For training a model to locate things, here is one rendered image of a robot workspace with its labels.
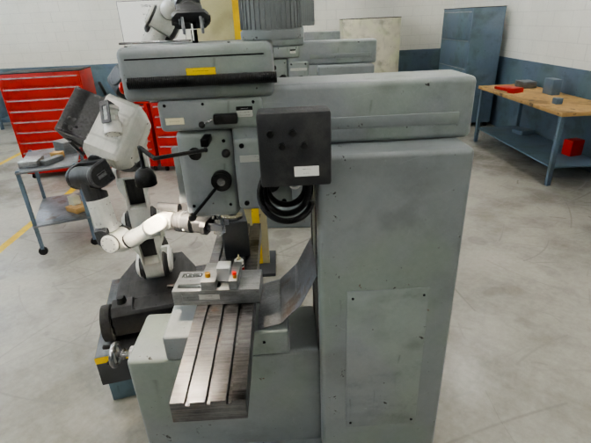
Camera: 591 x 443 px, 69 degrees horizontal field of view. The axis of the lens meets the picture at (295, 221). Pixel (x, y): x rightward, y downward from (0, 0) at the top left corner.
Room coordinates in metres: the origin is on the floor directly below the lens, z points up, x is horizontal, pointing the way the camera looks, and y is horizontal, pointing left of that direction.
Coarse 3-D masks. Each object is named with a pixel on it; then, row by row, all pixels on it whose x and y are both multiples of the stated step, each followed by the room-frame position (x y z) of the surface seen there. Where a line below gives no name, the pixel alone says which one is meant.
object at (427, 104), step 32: (256, 96) 1.40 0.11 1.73; (288, 96) 1.40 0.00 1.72; (320, 96) 1.40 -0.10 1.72; (352, 96) 1.41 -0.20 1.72; (384, 96) 1.41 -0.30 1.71; (416, 96) 1.41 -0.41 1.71; (448, 96) 1.41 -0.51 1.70; (256, 128) 1.40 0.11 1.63; (352, 128) 1.40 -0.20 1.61; (384, 128) 1.41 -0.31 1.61; (416, 128) 1.41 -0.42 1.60; (448, 128) 1.41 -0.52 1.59
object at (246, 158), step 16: (240, 144) 1.39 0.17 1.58; (256, 144) 1.39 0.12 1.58; (240, 160) 1.39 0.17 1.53; (256, 160) 1.39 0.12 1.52; (240, 176) 1.39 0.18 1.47; (256, 176) 1.39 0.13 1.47; (240, 192) 1.39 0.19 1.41; (256, 192) 1.39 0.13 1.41; (272, 192) 1.39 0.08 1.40; (288, 192) 1.39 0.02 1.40
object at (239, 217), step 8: (240, 208) 1.96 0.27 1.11; (224, 216) 1.84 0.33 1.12; (232, 216) 1.84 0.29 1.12; (240, 216) 1.83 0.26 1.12; (232, 224) 1.80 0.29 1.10; (240, 224) 1.80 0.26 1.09; (232, 232) 1.80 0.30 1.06; (240, 232) 1.80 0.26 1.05; (224, 240) 1.79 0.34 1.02; (232, 240) 1.79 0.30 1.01; (240, 240) 1.80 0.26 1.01; (248, 240) 1.81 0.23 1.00; (224, 248) 1.79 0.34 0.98; (232, 248) 1.79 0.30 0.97; (240, 248) 1.80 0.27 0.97; (248, 248) 1.81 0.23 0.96; (232, 256) 1.79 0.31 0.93; (240, 256) 1.80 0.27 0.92
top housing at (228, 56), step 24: (120, 48) 1.39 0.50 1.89; (144, 48) 1.38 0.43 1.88; (168, 48) 1.38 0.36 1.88; (192, 48) 1.38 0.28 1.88; (216, 48) 1.38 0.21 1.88; (240, 48) 1.38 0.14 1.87; (264, 48) 1.38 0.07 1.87; (120, 72) 1.38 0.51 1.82; (144, 72) 1.38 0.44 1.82; (168, 72) 1.38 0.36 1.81; (192, 72) 1.38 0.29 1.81; (216, 72) 1.38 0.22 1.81; (240, 72) 1.38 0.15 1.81; (144, 96) 1.38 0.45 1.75; (168, 96) 1.38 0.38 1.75; (192, 96) 1.38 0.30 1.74; (216, 96) 1.38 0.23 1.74; (240, 96) 1.39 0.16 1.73
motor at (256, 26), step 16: (240, 0) 1.48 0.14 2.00; (256, 0) 1.42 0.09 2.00; (272, 0) 1.42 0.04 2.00; (288, 0) 1.44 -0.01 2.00; (240, 16) 1.48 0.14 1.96; (256, 16) 1.43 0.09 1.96; (272, 16) 1.42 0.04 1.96; (288, 16) 1.44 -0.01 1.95; (240, 32) 1.50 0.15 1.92; (256, 32) 1.42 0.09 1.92; (272, 32) 1.41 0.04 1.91; (288, 32) 1.43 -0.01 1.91
